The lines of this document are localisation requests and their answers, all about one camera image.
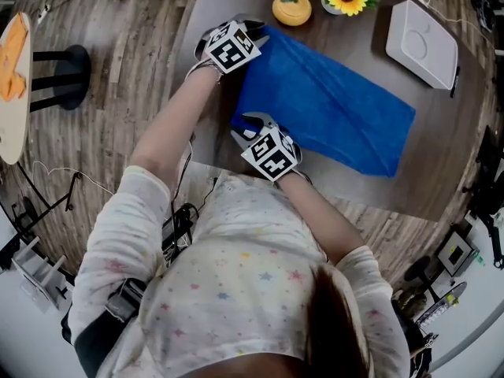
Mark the skateboard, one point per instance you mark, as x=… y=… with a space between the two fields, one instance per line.
x=443 y=303

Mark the person's right forearm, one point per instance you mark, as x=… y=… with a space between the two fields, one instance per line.
x=319 y=219

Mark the black equipment frame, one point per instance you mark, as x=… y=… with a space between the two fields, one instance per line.
x=486 y=195

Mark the round white side table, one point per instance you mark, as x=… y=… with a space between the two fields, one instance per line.
x=12 y=132

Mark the grey box with black square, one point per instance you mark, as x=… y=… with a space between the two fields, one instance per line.
x=456 y=252

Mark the white star-print shirt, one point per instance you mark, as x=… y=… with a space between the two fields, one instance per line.
x=236 y=290

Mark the black metal stand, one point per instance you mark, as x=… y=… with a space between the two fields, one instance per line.
x=47 y=211

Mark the person's left forearm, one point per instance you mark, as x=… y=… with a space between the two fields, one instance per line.
x=173 y=128

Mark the white plastic box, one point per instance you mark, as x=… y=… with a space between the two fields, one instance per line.
x=421 y=45

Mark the black marker pen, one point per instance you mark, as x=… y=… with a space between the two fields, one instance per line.
x=455 y=81

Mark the blue towel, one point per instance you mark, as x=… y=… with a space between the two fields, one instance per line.
x=327 y=104

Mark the black round stool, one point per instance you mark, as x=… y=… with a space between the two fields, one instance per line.
x=419 y=272

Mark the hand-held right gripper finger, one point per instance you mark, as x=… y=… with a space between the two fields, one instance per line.
x=263 y=120
x=245 y=140

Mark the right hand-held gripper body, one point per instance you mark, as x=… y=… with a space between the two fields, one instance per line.
x=271 y=154

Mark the white power strip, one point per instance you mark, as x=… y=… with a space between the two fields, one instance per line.
x=44 y=13

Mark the orange fruit-shaped container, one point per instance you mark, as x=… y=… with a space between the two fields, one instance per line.
x=292 y=10

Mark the white wooden rack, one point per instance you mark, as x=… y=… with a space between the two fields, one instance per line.
x=39 y=278

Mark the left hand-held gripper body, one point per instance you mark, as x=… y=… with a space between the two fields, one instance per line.
x=230 y=49

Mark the orange cloth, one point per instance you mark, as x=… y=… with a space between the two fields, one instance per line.
x=12 y=61

